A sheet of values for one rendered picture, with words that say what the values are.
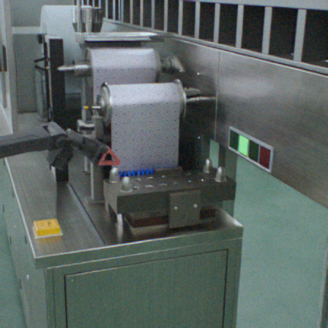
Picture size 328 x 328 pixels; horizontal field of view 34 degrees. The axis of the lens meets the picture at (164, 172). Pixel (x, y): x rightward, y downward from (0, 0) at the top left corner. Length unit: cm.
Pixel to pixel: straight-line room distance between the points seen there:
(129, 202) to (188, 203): 19
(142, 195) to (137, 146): 22
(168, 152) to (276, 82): 54
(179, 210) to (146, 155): 25
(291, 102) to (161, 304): 77
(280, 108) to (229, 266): 60
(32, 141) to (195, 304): 74
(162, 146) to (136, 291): 49
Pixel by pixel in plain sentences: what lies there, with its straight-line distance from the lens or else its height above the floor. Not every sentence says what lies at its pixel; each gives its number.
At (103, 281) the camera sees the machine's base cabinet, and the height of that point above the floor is 79.
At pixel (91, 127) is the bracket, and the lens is 179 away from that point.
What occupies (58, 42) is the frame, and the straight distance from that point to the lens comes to 198.
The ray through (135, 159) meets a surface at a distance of 178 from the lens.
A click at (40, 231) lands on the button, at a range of 165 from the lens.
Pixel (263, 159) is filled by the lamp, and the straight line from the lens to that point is 148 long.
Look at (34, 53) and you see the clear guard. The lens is 269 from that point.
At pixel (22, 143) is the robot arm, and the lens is 158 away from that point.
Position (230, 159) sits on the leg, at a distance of 208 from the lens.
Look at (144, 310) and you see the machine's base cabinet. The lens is 173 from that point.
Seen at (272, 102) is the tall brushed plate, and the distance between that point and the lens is 144.
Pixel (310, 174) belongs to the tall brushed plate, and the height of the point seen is 120.
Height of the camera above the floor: 161
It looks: 19 degrees down
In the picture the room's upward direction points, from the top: 1 degrees clockwise
